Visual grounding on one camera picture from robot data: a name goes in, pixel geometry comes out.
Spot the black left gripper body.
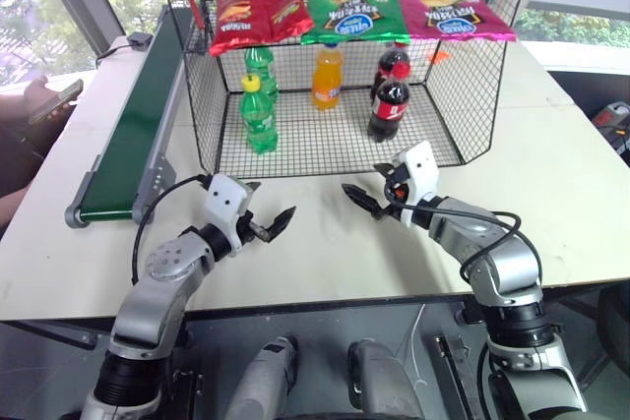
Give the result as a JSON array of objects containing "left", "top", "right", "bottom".
[{"left": 234, "top": 210, "right": 262, "bottom": 245}]

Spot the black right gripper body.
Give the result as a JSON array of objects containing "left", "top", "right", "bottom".
[{"left": 372, "top": 167, "right": 419, "bottom": 223}]

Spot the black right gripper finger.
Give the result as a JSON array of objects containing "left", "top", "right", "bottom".
[
  {"left": 372, "top": 161, "right": 401, "bottom": 182},
  {"left": 341, "top": 183, "right": 386, "bottom": 218}
]

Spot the dark smartphone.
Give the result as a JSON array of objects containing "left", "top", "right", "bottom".
[{"left": 28, "top": 78, "right": 86, "bottom": 127}]

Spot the green conveyor belt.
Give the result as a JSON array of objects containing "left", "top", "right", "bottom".
[{"left": 64, "top": 3, "right": 199, "bottom": 230}]

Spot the person's hand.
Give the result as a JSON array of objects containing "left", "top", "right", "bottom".
[{"left": 22, "top": 74, "right": 76, "bottom": 120}]

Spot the cola bottle red label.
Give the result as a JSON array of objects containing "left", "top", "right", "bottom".
[
  {"left": 370, "top": 40, "right": 412, "bottom": 96},
  {"left": 366, "top": 63, "right": 411, "bottom": 143}
]

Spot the green soda bottle yellow cap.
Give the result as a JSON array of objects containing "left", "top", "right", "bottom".
[{"left": 238, "top": 74, "right": 281, "bottom": 155}]

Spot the orange soda bottle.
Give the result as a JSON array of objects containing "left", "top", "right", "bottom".
[{"left": 310, "top": 41, "right": 345, "bottom": 112}]

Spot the grey rounded robot leg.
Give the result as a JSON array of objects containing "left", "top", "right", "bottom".
[
  {"left": 227, "top": 335, "right": 300, "bottom": 420},
  {"left": 346, "top": 338, "right": 435, "bottom": 420}
]

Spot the green chip bag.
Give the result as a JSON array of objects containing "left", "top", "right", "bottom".
[{"left": 300, "top": 0, "right": 411, "bottom": 46}]

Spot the magenta chip bag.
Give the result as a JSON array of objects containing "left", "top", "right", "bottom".
[{"left": 395, "top": 0, "right": 518, "bottom": 43}]

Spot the red chip bag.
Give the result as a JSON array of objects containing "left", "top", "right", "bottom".
[{"left": 208, "top": 0, "right": 316, "bottom": 58}]

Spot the grey power adapter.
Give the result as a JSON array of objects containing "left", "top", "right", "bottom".
[{"left": 126, "top": 31, "right": 155, "bottom": 52}]

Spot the black and red tool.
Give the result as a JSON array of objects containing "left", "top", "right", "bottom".
[{"left": 590, "top": 100, "right": 630, "bottom": 166}]

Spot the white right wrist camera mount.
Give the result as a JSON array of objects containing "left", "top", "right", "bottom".
[{"left": 391, "top": 140, "right": 441, "bottom": 230}]

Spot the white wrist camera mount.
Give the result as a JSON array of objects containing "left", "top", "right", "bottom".
[
  {"left": 391, "top": 140, "right": 441, "bottom": 230},
  {"left": 202, "top": 174, "right": 252, "bottom": 250}
]

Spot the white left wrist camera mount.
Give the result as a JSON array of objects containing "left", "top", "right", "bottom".
[{"left": 202, "top": 174, "right": 252, "bottom": 250}]

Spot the black wire mesh rack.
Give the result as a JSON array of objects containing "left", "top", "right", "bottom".
[{"left": 152, "top": 0, "right": 540, "bottom": 181}]

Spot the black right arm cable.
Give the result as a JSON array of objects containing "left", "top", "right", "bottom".
[{"left": 393, "top": 199, "right": 524, "bottom": 284}]

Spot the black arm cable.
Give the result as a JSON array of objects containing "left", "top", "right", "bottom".
[
  {"left": 131, "top": 173, "right": 216, "bottom": 286},
  {"left": 393, "top": 199, "right": 524, "bottom": 284}
]

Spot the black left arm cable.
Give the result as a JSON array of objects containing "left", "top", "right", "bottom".
[{"left": 131, "top": 173, "right": 216, "bottom": 286}]

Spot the thin white cable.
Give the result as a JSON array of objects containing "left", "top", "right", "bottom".
[{"left": 405, "top": 303, "right": 430, "bottom": 392}]

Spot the black metal bracket strip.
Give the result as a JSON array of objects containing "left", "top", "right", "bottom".
[{"left": 433, "top": 332, "right": 482, "bottom": 420}]

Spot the black power adapter cable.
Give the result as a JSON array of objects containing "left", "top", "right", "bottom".
[{"left": 94, "top": 42, "right": 132, "bottom": 68}]

